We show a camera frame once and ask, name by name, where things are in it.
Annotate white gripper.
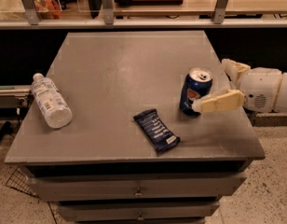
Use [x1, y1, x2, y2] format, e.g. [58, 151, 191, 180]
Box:
[192, 59, 282, 113]

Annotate blue pepsi can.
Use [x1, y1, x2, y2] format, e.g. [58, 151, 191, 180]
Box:
[180, 67, 212, 117]

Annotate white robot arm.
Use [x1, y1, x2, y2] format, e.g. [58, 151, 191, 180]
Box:
[192, 59, 287, 114]

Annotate blue rxbar blueberry wrapper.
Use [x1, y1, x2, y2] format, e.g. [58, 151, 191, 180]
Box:
[133, 109, 181, 153]

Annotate grey drawer cabinet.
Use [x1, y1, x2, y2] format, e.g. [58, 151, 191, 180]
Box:
[6, 31, 265, 224]

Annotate clear plastic water bottle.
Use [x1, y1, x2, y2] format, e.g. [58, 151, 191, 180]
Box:
[31, 73, 73, 129]

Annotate lower grey drawer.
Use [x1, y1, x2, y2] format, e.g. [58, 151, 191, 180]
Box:
[58, 202, 219, 222]

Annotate grey drawer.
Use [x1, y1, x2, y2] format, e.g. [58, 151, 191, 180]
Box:
[58, 202, 219, 222]
[28, 172, 246, 202]

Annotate orange snack bag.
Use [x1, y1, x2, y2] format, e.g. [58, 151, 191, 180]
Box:
[34, 0, 62, 19]

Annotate upper grey drawer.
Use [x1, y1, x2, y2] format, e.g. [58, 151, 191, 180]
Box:
[28, 172, 246, 202]

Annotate right metal bracket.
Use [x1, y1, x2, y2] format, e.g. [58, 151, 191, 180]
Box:
[212, 0, 228, 24]

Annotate metal bracket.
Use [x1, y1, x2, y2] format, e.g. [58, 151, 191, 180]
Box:
[212, 0, 228, 24]
[102, 0, 114, 25]
[21, 0, 41, 25]

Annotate middle metal bracket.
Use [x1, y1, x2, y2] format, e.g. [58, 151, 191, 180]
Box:
[102, 0, 114, 25]

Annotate left metal bracket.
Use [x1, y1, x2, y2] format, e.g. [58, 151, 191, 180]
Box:
[21, 0, 41, 25]

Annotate black wire rack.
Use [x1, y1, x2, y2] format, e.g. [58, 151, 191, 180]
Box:
[6, 167, 36, 197]

